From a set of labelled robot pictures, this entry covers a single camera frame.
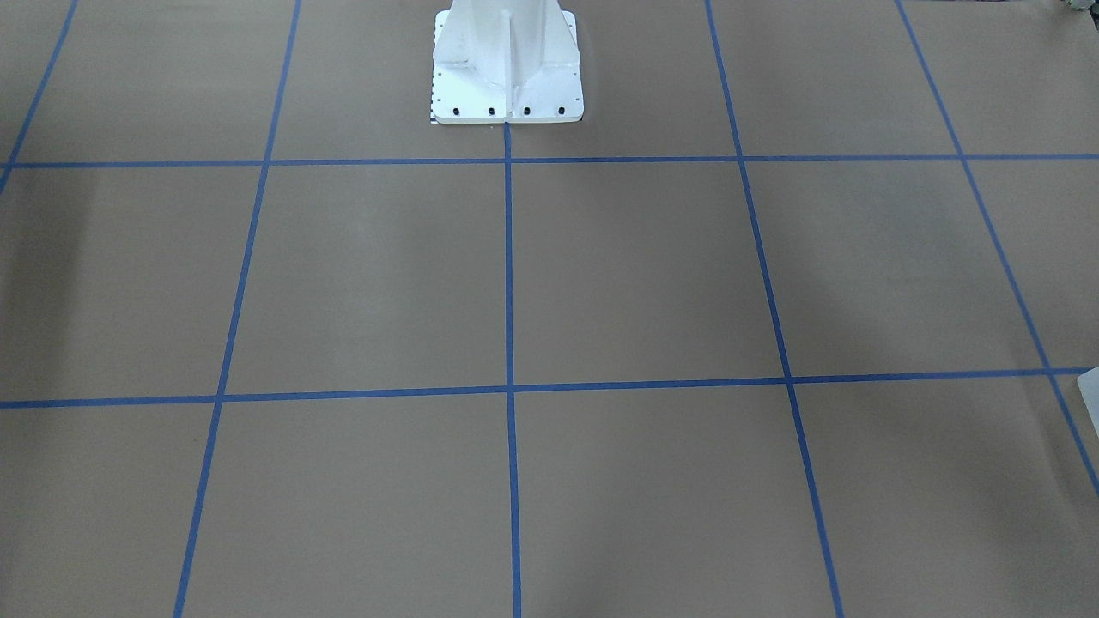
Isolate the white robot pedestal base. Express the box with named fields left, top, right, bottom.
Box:
left=429, top=1, right=585, bottom=124

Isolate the translucent white storage box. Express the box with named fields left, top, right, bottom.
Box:
left=1076, top=367, right=1099, bottom=434

